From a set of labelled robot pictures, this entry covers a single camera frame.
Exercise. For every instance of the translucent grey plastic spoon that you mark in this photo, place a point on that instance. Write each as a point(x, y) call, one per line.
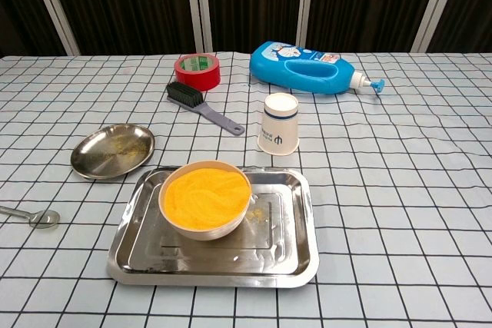
point(46, 219)

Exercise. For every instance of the white screen frame post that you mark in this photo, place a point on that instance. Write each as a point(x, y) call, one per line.
point(54, 5)
point(432, 5)
point(198, 5)
point(307, 5)

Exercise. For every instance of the rectangular stainless steel tray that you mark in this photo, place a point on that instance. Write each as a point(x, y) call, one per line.
point(269, 243)

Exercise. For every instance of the red tape roll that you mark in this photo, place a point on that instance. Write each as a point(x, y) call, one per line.
point(196, 80)

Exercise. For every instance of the white paper cup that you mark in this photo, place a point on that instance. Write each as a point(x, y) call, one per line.
point(278, 128)

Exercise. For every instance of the bowl of orange puree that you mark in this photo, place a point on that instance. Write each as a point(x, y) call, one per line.
point(203, 197)

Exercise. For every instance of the blue detergent bottle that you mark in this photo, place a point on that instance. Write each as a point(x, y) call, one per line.
point(269, 68)

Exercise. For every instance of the white grid-patterned tablecloth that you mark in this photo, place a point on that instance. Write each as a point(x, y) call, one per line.
point(384, 189)

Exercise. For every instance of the grey brush with black bristles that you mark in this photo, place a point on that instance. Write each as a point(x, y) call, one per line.
point(184, 93)

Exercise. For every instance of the round stainless steel plate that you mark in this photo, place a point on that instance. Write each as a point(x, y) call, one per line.
point(111, 151)

